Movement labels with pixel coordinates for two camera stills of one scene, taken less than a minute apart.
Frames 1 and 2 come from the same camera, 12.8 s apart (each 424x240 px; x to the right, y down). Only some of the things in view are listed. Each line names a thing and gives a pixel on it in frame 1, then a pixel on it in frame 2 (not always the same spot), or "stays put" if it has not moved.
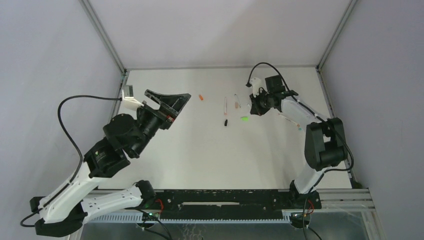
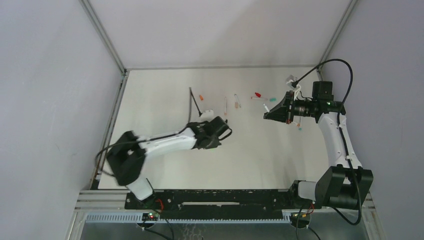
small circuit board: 150,216 stays put
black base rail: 231,204 stays put
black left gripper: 161,112 → 218,125
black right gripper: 260,103 → 289,108
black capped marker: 225,113 stays put
